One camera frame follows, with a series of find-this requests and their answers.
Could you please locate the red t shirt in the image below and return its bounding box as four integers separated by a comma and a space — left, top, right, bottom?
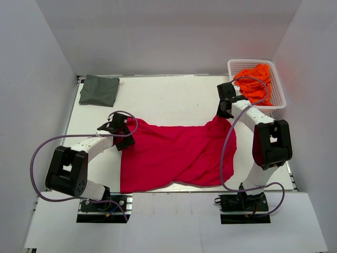
120, 116, 237, 193

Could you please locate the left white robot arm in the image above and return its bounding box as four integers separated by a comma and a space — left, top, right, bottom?
45, 111, 135, 210

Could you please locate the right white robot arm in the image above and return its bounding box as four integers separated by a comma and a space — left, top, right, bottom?
217, 82, 292, 210

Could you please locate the orange t shirt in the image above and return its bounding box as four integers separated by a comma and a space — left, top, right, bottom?
234, 64, 273, 106

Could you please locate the folded grey t shirt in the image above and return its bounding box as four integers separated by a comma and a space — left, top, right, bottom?
79, 75, 120, 107

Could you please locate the white plastic basket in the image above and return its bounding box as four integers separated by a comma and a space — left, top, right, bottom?
227, 59, 286, 114

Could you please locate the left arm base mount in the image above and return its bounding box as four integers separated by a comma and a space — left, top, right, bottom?
76, 193, 133, 224

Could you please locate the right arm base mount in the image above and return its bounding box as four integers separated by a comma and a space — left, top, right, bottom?
214, 192, 271, 225

